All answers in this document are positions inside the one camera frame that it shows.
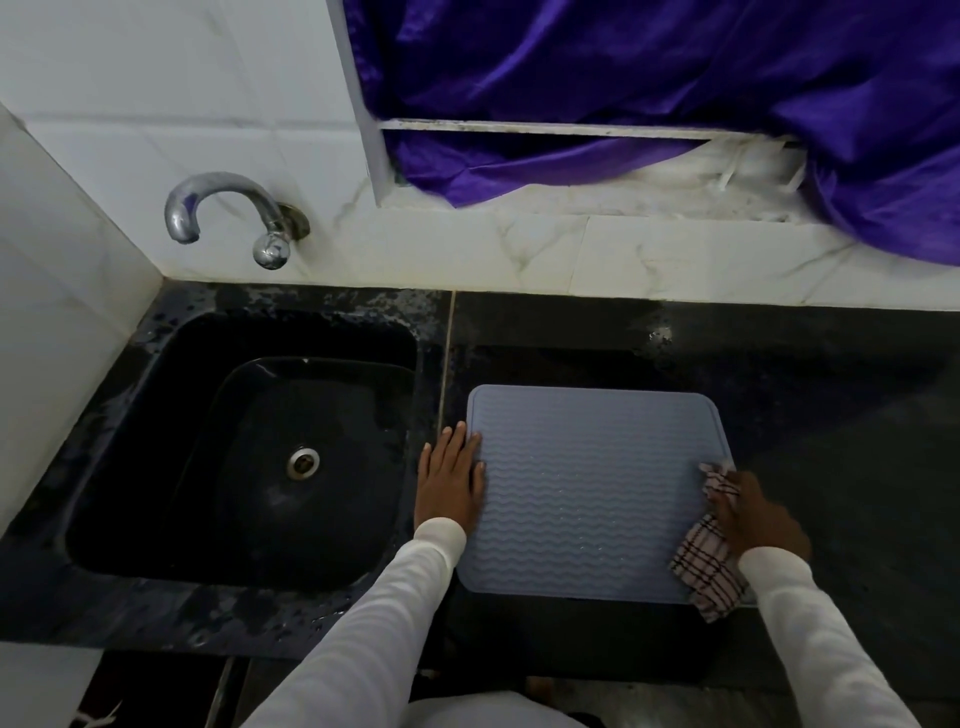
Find person's left forearm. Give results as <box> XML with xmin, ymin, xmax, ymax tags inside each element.
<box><xmin>241</xmin><ymin>517</ymin><xmax>468</xmax><ymax>728</ymax></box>

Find checkered dish cloth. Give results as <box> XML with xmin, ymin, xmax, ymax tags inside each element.
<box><xmin>669</xmin><ymin>462</ymin><xmax>751</xmax><ymax>625</ymax></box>

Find black sink basin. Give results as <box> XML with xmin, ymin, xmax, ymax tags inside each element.
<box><xmin>66</xmin><ymin>309</ymin><xmax>420</xmax><ymax>594</ymax></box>

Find person's right hand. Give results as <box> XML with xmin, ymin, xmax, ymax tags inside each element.
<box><xmin>708</xmin><ymin>470</ymin><xmax>813</xmax><ymax>564</ymax></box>

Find white window frame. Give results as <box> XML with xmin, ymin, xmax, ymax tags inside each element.
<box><xmin>327</xmin><ymin>0</ymin><xmax>811</xmax><ymax>223</ymax></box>

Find blue ribbed silicone mat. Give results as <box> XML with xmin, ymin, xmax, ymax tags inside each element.
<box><xmin>456</xmin><ymin>384</ymin><xmax>757</xmax><ymax>606</ymax></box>

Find purple satin curtain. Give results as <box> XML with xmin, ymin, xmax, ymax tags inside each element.
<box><xmin>343</xmin><ymin>0</ymin><xmax>960</xmax><ymax>267</ymax></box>

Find person's right forearm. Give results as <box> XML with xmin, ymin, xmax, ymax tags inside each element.
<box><xmin>737</xmin><ymin>546</ymin><xmax>922</xmax><ymax>728</ymax></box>

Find person's white clothing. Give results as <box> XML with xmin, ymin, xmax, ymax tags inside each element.
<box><xmin>402</xmin><ymin>691</ymin><xmax>594</xmax><ymax>728</ymax></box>

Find person's left hand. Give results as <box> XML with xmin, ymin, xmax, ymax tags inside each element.
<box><xmin>414</xmin><ymin>420</ymin><xmax>487</xmax><ymax>537</ymax></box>

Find chrome wall tap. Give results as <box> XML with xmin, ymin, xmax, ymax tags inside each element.
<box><xmin>164</xmin><ymin>172</ymin><xmax>312</xmax><ymax>272</ymax></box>

